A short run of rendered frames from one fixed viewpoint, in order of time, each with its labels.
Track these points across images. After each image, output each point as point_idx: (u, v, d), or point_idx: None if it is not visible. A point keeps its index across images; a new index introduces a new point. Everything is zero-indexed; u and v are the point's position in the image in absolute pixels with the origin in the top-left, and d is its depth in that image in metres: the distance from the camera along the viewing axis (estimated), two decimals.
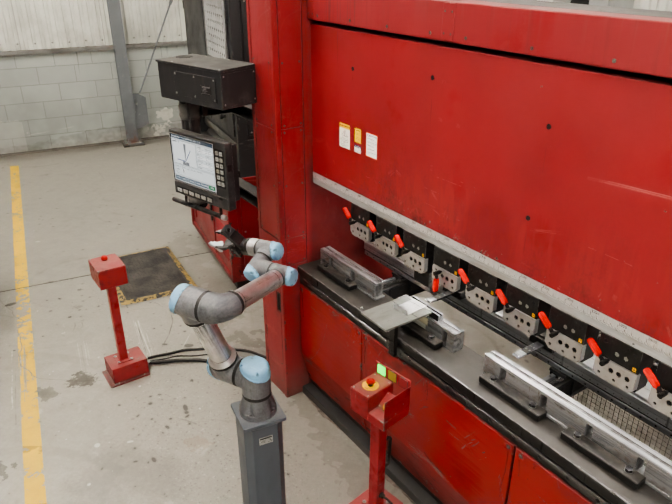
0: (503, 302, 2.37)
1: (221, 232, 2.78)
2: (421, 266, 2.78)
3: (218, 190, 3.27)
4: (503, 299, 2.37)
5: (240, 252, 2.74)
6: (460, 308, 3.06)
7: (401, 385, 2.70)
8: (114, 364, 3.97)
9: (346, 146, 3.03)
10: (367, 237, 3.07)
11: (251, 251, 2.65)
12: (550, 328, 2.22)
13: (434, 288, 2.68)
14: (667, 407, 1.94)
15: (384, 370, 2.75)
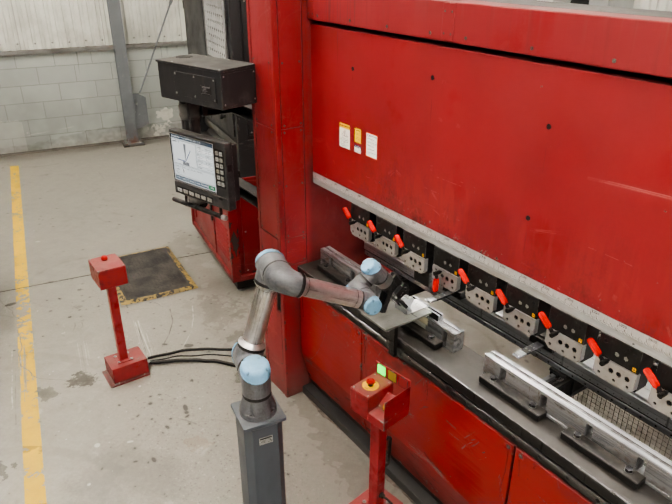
0: (503, 302, 2.37)
1: (396, 303, 2.86)
2: (421, 266, 2.78)
3: (218, 190, 3.27)
4: (503, 299, 2.37)
5: (400, 285, 2.76)
6: (460, 308, 3.06)
7: (401, 385, 2.70)
8: (114, 364, 3.97)
9: (346, 146, 3.03)
10: (367, 237, 3.07)
11: (384, 284, 2.68)
12: (550, 328, 2.22)
13: (434, 288, 2.68)
14: (667, 407, 1.94)
15: (384, 370, 2.75)
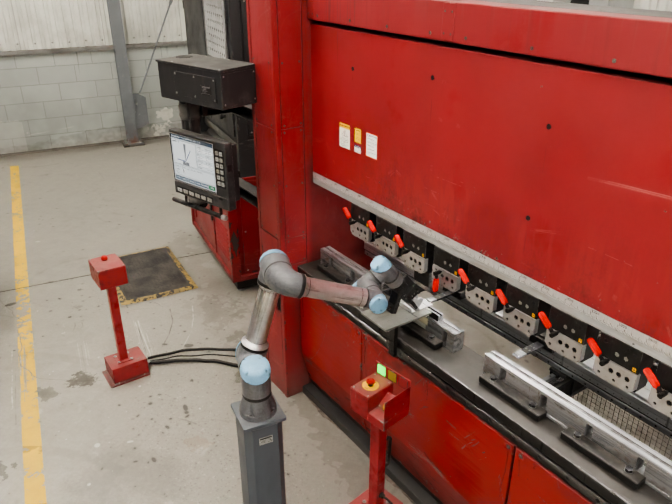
0: (503, 302, 2.37)
1: (410, 306, 2.78)
2: (421, 266, 2.78)
3: (218, 190, 3.27)
4: (503, 299, 2.37)
5: (411, 286, 2.70)
6: (460, 308, 3.06)
7: (401, 385, 2.70)
8: (114, 364, 3.97)
9: (346, 146, 3.03)
10: (367, 237, 3.07)
11: (394, 283, 2.63)
12: (550, 328, 2.22)
13: (434, 288, 2.68)
14: (667, 407, 1.94)
15: (384, 370, 2.75)
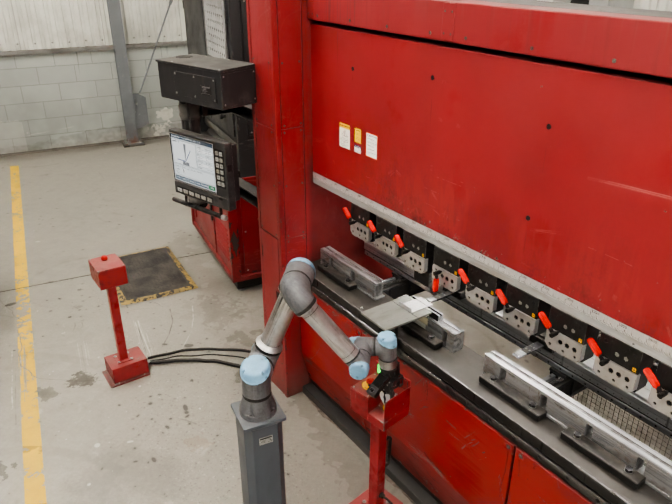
0: (503, 302, 2.37)
1: (383, 399, 2.66)
2: (421, 266, 2.78)
3: (218, 190, 3.27)
4: (503, 299, 2.37)
5: (397, 376, 2.62)
6: (460, 308, 3.06)
7: (401, 385, 2.70)
8: (114, 364, 3.97)
9: (346, 146, 3.03)
10: (367, 237, 3.07)
11: (391, 364, 2.54)
12: (550, 328, 2.22)
13: (434, 288, 2.68)
14: (667, 407, 1.94)
15: None
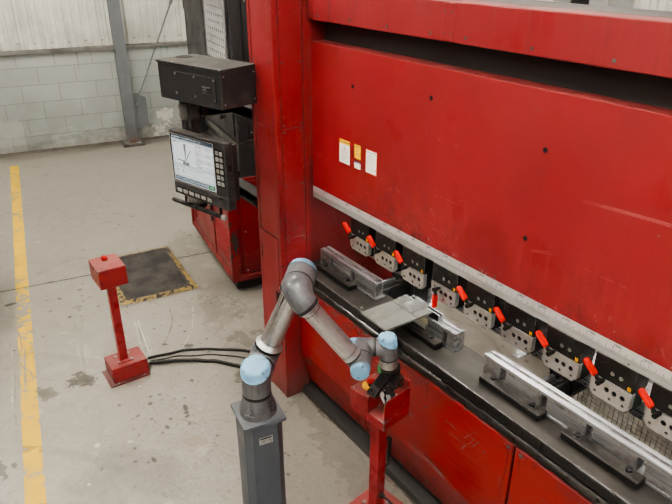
0: (501, 320, 2.40)
1: (384, 400, 2.66)
2: (420, 282, 2.81)
3: (218, 190, 3.27)
4: (501, 317, 2.40)
5: (397, 376, 2.62)
6: (460, 308, 3.06)
7: (401, 385, 2.70)
8: (114, 364, 3.97)
9: (346, 162, 3.07)
10: (367, 251, 3.10)
11: (391, 365, 2.54)
12: (547, 347, 2.25)
13: (433, 304, 2.72)
14: (661, 427, 1.98)
15: None
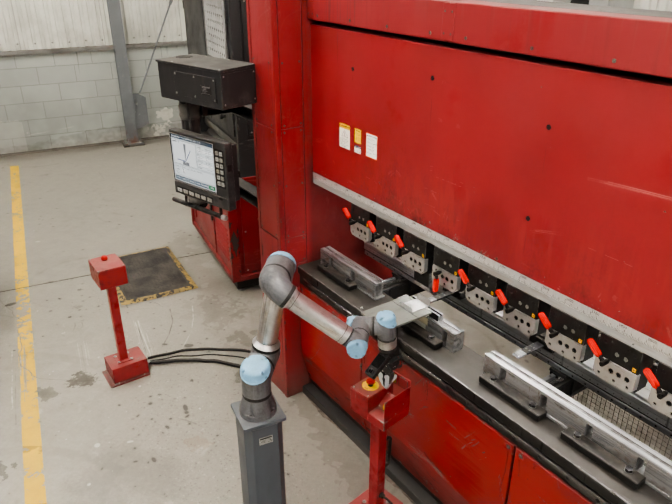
0: (503, 302, 2.37)
1: (382, 381, 2.61)
2: (421, 266, 2.78)
3: (218, 190, 3.27)
4: (503, 299, 2.37)
5: (396, 356, 2.57)
6: (460, 308, 3.06)
7: (401, 385, 2.70)
8: (114, 364, 3.97)
9: (346, 146, 3.04)
10: (367, 237, 3.07)
11: (390, 344, 2.49)
12: (550, 328, 2.22)
13: (434, 288, 2.68)
14: (667, 407, 1.95)
15: None
